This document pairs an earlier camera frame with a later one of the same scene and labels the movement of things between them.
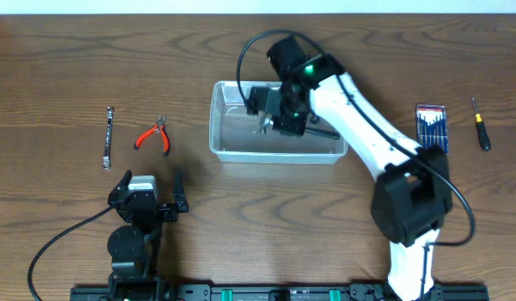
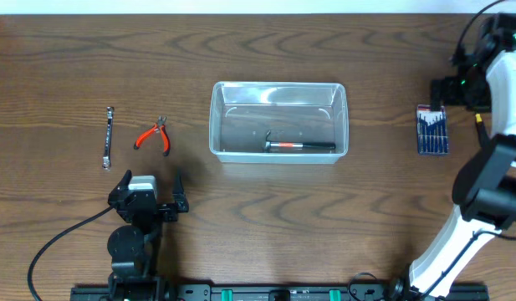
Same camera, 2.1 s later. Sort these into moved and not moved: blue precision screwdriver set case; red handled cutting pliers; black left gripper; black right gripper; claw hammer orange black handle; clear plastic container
Moved: claw hammer orange black handle; black right gripper
Not moved: clear plastic container; black left gripper; red handled cutting pliers; blue precision screwdriver set case
